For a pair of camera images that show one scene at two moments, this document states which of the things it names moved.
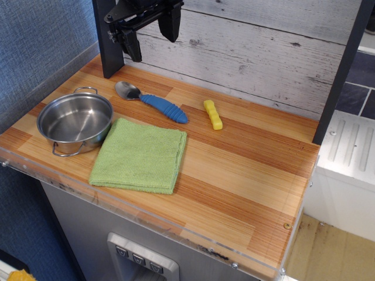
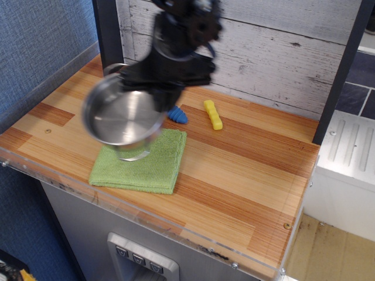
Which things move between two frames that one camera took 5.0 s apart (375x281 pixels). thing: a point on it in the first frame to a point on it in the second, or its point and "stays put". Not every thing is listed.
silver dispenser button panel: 132,262 stays put
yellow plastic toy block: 214,115 stays put
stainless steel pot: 71,120 to 126,119
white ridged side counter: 341,191 stays put
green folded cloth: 139,156 stays put
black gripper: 127,16 to 179,60
